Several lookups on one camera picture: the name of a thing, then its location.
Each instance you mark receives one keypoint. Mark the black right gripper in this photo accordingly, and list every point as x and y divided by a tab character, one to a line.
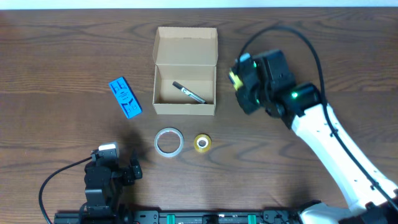
242	95

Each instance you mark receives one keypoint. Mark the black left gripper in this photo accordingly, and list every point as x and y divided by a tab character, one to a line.
130	173

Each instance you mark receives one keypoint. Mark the yellow highlighter pen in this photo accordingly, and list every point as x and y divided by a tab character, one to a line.
235	80

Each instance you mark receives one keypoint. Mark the small yellow tape roll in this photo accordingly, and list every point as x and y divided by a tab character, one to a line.
202	143

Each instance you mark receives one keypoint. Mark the blue magnetic whiteboard duster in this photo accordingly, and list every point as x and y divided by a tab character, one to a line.
125	97

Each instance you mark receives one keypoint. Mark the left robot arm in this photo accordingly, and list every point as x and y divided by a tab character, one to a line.
105	201

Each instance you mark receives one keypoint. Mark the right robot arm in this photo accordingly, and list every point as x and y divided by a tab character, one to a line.
365	189

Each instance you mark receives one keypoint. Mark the large clear tape roll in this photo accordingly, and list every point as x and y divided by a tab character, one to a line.
175	152

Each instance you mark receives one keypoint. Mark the black marker pen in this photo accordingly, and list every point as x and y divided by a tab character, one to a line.
189	93

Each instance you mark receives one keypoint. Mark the brown cardboard box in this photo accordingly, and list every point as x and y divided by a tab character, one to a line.
187	55

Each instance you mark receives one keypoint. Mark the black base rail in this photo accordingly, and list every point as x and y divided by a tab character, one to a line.
173	217

